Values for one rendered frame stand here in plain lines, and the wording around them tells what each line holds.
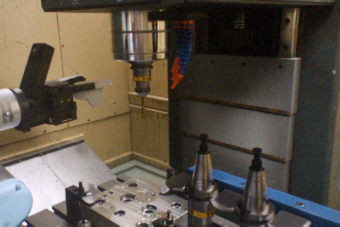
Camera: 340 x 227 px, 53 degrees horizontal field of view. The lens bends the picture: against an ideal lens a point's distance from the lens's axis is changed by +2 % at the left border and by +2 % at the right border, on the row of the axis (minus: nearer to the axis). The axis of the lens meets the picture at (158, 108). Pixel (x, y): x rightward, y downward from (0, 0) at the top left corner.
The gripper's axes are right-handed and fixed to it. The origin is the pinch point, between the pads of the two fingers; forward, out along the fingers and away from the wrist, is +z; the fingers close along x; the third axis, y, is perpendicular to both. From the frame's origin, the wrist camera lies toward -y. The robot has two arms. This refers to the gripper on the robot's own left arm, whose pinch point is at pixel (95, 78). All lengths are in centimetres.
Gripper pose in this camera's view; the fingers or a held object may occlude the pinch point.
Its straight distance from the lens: 80.9
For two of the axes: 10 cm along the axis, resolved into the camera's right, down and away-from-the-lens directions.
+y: 0.5, 9.6, 2.7
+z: 6.5, -2.4, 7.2
